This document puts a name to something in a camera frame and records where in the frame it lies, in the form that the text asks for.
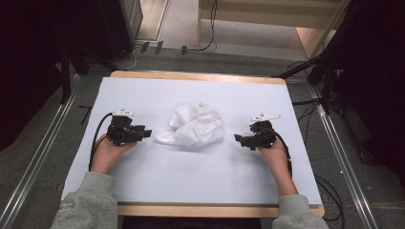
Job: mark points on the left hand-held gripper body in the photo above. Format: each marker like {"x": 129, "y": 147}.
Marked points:
{"x": 122, "y": 132}

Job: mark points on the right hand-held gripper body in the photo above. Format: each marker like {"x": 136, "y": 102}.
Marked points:
{"x": 262, "y": 135}

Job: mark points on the white mesh laundry bag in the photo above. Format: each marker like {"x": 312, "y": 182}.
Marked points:
{"x": 194, "y": 125}

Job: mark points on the person's right hand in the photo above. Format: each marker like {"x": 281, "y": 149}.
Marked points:
{"x": 275, "y": 157}

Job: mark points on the person's left hand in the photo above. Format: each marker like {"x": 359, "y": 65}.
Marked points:
{"x": 108, "y": 156}

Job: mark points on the white table mat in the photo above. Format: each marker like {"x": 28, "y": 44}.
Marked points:
{"x": 191, "y": 171}

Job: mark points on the black metal stand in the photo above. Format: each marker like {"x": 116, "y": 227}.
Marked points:
{"x": 67, "y": 76}
{"x": 324, "y": 73}

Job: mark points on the black tape strip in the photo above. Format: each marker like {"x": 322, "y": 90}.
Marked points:
{"x": 144, "y": 46}
{"x": 184, "y": 50}
{"x": 159, "y": 47}

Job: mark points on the wooden table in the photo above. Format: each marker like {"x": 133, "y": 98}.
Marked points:
{"x": 197, "y": 210}

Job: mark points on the black cabinet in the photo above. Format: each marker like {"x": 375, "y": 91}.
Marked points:
{"x": 117, "y": 25}

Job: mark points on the light wooden shelf unit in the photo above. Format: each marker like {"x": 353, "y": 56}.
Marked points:
{"x": 254, "y": 12}

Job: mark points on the metal floor rail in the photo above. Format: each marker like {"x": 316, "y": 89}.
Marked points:
{"x": 344, "y": 159}
{"x": 38, "y": 156}

